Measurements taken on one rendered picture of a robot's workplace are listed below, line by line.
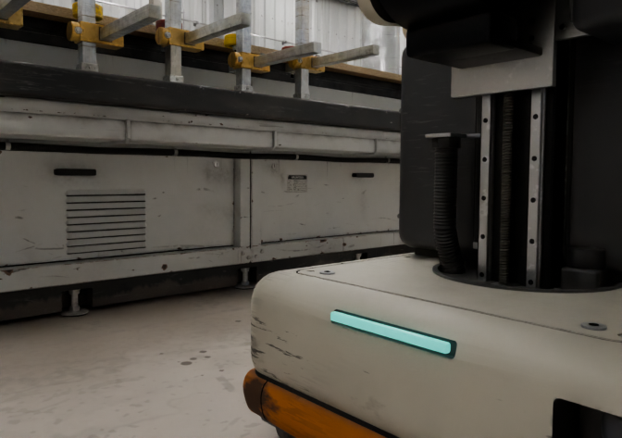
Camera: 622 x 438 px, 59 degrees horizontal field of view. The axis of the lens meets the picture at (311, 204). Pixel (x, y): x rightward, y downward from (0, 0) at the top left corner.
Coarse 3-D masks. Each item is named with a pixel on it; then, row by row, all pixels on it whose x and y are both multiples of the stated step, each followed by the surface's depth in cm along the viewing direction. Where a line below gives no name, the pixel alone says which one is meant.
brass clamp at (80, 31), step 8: (72, 24) 141; (80, 24) 142; (88, 24) 143; (96, 24) 145; (72, 32) 141; (80, 32) 142; (88, 32) 144; (96, 32) 145; (72, 40) 143; (80, 40) 143; (88, 40) 144; (96, 40) 145; (120, 40) 149; (112, 48) 151
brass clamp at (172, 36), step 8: (160, 32) 158; (168, 32) 158; (176, 32) 160; (184, 32) 162; (160, 40) 158; (168, 40) 159; (176, 40) 160; (184, 40) 162; (184, 48) 164; (192, 48) 164; (200, 48) 165
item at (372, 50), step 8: (360, 48) 178; (368, 48) 175; (376, 48) 175; (320, 56) 192; (328, 56) 189; (336, 56) 186; (344, 56) 183; (352, 56) 180; (360, 56) 178; (368, 56) 178; (288, 64) 205; (312, 64) 195; (320, 64) 192; (328, 64) 191; (288, 72) 207
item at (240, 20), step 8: (232, 16) 143; (240, 16) 141; (248, 16) 142; (208, 24) 152; (216, 24) 149; (224, 24) 146; (232, 24) 143; (240, 24) 141; (248, 24) 142; (192, 32) 159; (200, 32) 155; (208, 32) 152; (216, 32) 150; (224, 32) 150; (192, 40) 159; (200, 40) 158
